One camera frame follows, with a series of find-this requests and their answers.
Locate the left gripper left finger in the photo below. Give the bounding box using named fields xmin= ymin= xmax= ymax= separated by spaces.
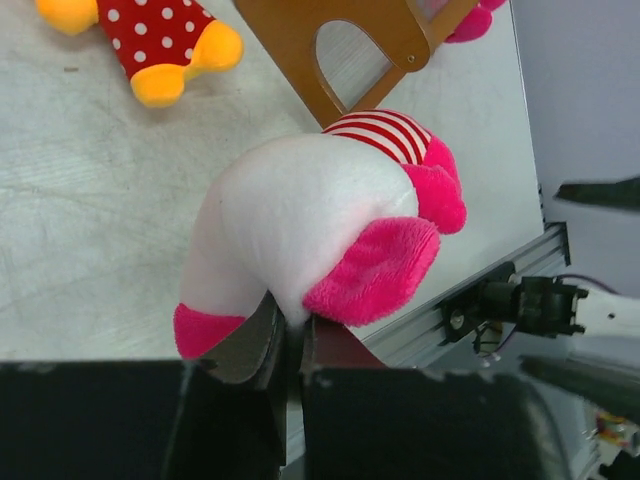
xmin=202 ymin=293 xmax=286 ymax=465

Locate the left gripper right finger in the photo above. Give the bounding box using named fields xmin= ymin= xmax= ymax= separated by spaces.
xmin=299 ymin=315 xmax=387 ymax=373

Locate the white pink plush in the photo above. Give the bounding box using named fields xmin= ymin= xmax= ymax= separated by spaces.
xmin=445 ymin=0 xmax=506 ymax=44
xmin=173 ymin=109 xmax=467 ymax=359

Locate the yellow fox plush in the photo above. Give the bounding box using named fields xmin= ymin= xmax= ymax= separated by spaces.
xmin=36 ymin=0 xmax=244 ymax=108

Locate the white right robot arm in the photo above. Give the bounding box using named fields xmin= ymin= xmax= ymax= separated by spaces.
xmin=478 ymin=277 xmax=639 ymax=341

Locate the wooden toy shelf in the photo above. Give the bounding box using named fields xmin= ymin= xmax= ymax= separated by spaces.
xmin=235 ymin=0 xmax=476 ymax=126

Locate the aluminium table edge rail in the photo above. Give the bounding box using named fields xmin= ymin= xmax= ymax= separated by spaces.
xmin=364 ymin=223 xmax=578 ymax=368

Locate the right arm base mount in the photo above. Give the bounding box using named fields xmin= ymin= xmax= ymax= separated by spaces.
xmin=437 ymin=261 xmax=516 ymax=346

